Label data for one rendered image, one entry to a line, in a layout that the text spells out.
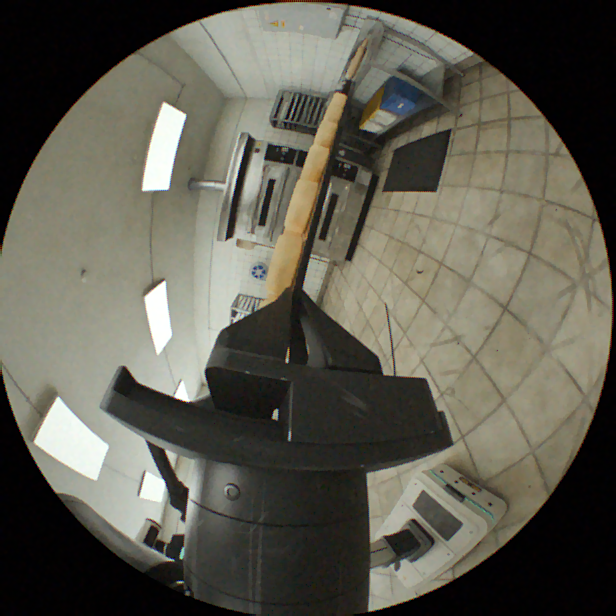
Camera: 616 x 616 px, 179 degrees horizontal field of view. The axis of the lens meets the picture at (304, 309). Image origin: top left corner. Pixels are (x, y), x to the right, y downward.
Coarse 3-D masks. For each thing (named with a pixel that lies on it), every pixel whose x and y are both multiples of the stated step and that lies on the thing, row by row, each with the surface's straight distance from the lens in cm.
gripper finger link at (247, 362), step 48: (288, 288) 12; (240, 336) 5; (288, 336) 6; (240, 384) 5; (288, 384) 5; (336, 384) 5; (384, 384) 6; (288, 432) 4; (336, 432) 5; (384, 432) 5; (432, 432) 6
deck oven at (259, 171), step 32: (256, 160) 300; (288, 160) 294; (224, 192) 284; (256, 192) 293; (288, 192) 287; (352, 192) 298; (224, 224) 283; (256, 224) 292; (320, 224) 287; (352, 224) 299; (352, 256) 313
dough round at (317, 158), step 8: (312, 152) 21; (320, 152) 21; (328, 152) 22; (312, 160) 20; (320, 160) 20; (304, 168) 20; (312, 168) 20; (320, 168) 20; (304, 176) 20; (312, 176) 20; (320, 176) 20
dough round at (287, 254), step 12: (288, 240) 14; (300, 240) 15; (276, 252) 14; (288, 252) 14; (300, 252) 14; (276, 264) 14; (288, 264) 14; (276, 276) 14; (288, 276) 14; (276, 288) 15
